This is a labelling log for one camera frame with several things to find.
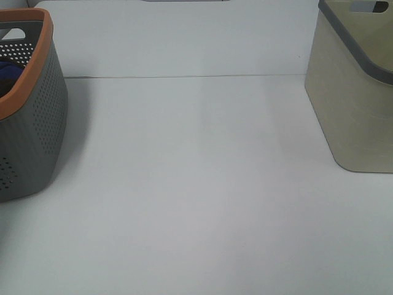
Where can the blue towel in basket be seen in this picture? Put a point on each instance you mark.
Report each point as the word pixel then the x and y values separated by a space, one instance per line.
pixel 10 73

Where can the grey perforated basket orange rim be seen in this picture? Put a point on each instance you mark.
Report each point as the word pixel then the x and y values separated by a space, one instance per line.
pixel 34 110

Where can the beige basket with grey rim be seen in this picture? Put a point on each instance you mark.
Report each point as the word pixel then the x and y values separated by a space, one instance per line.
pixel 349 82

